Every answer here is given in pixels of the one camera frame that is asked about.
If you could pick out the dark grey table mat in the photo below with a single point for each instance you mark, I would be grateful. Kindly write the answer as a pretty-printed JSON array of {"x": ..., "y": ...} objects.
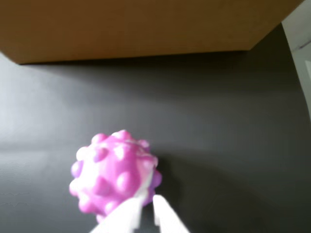
[{"x": 194, "y": 121}]

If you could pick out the brown cardboard box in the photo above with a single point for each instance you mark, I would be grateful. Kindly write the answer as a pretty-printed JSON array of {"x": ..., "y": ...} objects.
[{"x": 136, "y": 26}]

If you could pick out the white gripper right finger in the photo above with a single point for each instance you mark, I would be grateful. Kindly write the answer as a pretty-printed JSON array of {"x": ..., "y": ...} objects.
[{"x": 167, "y": 218}]

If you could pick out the pink knobbed rubber ball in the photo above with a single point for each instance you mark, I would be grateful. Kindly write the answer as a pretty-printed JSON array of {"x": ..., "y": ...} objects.
[{"x": 114, "y": 174}]

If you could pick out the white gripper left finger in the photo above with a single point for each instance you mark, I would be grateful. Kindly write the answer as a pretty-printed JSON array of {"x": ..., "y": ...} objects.
[{"x": 121, "y": 218}]

